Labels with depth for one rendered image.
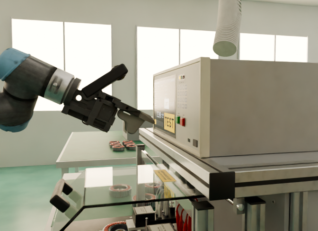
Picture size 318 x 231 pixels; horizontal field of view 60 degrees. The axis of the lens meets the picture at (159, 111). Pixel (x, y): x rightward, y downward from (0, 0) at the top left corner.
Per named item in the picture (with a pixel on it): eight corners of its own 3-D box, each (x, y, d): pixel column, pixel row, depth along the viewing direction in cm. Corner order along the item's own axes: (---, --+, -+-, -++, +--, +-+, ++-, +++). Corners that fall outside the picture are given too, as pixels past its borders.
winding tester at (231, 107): (199, 158, 56) (200, 56, 55) (153, 132, 98) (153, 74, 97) (353, 149, 65) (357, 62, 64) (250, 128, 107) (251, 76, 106)
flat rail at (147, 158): (198, 227, 48) (199, 210, 48) (138, 155, 108) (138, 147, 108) (205, 226, 48) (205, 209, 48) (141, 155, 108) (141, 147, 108)
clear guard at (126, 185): (46, 246, 43) (46, 208, 43) (62, 194, 66) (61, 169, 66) (234, 223, 51) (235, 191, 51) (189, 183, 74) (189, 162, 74)
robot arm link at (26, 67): (5, 70, 65) (14, 39, 61) (51, 90, 68) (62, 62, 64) (-13, 85, 58) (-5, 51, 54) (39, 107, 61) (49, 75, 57)
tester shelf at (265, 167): (209, 201, 45) (209, 173, 45) (138, 139, 111) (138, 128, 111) (412, 181, 55) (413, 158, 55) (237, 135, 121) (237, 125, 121)
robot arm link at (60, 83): (60, 69, 66) (56, 66, 58) (78, 78, 67) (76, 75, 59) (47, 98, 66) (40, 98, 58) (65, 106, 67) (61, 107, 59)
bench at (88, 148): (57, 257, 213) (56, 161, 209) (73, 184, 393) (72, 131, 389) (191, 239, 240) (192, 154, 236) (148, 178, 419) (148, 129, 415)
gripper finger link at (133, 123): (146, 140, 68) (111, 125, 66) (156, 118, 68) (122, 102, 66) (148, 142, 65) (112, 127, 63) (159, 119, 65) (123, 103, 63)
